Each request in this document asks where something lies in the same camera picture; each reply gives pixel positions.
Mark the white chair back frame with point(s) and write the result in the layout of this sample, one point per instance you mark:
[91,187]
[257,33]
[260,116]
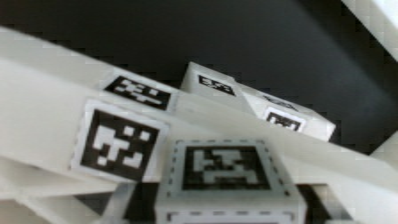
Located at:
[91,123]

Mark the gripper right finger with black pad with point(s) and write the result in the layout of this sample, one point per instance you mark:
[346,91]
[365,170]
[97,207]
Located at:
[326,209]

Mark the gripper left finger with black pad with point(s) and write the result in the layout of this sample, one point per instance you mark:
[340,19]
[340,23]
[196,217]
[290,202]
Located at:
[131,206]

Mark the white tagged cube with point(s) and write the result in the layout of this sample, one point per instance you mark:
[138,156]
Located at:
[226,185]

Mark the white chair leg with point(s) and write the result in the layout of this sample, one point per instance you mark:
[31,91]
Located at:
[287,114]
[214,85]

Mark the white U-shaped fence wall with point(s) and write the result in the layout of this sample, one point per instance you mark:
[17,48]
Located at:
[378,15]

